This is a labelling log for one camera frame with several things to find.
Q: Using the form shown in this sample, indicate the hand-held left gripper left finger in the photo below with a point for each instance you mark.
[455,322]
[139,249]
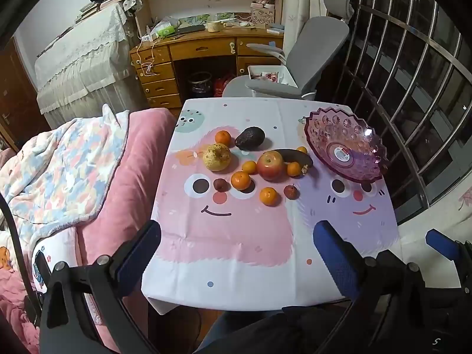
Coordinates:
[142,254]

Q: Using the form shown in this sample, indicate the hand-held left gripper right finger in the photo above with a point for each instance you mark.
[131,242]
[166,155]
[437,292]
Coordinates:
[337,261]

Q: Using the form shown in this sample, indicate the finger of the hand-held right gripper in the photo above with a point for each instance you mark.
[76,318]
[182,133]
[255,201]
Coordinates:
[442,245]

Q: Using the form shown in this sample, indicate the orange tangerine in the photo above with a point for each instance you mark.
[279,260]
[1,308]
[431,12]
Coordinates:
[302,150]
[240,180]
[222,137]
[294,169]
[249,167]
[268,196]

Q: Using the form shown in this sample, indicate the purple glass bowl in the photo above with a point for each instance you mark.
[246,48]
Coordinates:
[344,147]

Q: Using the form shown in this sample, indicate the red apple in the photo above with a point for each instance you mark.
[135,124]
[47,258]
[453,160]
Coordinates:
[270,165]

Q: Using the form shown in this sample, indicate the yellow pear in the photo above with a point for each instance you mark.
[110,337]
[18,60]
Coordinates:
[217,157]

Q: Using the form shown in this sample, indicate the dark avocado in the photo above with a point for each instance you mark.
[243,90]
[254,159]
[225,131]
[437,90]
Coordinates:
[250,138]

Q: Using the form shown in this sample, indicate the white floral cloth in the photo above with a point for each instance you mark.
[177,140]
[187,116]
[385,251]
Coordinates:
[442,206]

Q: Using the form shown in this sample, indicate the cartoon printed tablecloth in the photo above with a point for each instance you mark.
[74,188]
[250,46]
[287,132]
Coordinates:
[228,250]

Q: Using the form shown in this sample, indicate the pastel patterned blanket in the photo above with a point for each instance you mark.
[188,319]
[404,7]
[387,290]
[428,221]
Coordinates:
[62,177]

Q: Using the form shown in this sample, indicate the metal window grille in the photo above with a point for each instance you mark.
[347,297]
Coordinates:
[409,81]

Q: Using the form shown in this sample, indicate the black waste bin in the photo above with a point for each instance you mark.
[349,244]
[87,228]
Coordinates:
[201,84]

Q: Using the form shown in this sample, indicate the red plastic bag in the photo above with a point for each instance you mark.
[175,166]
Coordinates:
[223,85]

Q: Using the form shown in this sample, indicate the white storage box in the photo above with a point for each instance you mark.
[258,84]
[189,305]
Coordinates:
[284,77]

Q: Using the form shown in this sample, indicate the wooden door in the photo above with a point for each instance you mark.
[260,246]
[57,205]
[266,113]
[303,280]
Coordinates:
[16,99]

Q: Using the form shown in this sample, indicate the white lace cover cloth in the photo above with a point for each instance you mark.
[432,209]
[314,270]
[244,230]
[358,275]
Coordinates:
[81,62]

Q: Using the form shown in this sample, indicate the grey office chair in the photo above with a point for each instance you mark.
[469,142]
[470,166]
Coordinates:
[317,51]

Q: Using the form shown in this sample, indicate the wooden desk with drawers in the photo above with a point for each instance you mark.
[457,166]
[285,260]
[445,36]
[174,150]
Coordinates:
[206,48]

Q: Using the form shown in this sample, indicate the white power strip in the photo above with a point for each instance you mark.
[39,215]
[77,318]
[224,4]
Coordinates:
[150,37]

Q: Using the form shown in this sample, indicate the green tissue box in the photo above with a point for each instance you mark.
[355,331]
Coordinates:
[162,29]

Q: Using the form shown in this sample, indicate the dark laptop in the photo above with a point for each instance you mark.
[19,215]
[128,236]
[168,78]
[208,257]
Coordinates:
[190,28]

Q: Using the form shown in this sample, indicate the cream mug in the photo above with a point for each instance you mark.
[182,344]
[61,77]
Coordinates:
[213,26]

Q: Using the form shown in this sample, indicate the printed cardboard box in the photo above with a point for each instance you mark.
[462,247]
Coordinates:
[262,16]

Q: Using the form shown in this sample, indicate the wooden bookshelf hutch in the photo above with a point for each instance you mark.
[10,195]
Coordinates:
[206,0]

